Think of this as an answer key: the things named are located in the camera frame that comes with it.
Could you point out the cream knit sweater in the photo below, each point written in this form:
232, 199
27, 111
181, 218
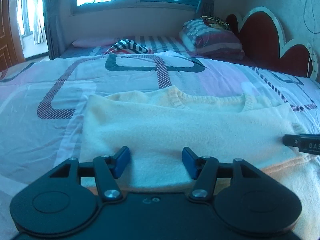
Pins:
157, 125

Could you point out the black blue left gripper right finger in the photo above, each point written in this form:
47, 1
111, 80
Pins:
203, 170

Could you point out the brown wooden door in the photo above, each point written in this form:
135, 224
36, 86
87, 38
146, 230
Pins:
11, 48

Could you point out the red black striped cloth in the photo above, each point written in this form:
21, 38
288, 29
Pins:
128, 46

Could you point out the grey curtain left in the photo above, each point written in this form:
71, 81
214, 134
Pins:
53, 28

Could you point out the patterned pastel quilt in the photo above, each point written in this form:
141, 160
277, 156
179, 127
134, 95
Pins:
43, 104

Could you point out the pink small pillow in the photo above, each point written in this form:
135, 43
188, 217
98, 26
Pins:
94, 42

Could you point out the dark patterned item on pillow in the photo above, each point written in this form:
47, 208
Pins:
215, 22

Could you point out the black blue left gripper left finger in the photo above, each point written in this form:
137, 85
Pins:
107, 170

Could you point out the red white scalloped headboard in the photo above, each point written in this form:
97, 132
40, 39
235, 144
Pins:
265, 44

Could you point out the striped bed sheet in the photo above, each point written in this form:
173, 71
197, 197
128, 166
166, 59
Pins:
158, 44

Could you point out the striped purple pillow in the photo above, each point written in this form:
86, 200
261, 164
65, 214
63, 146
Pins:
202, 39

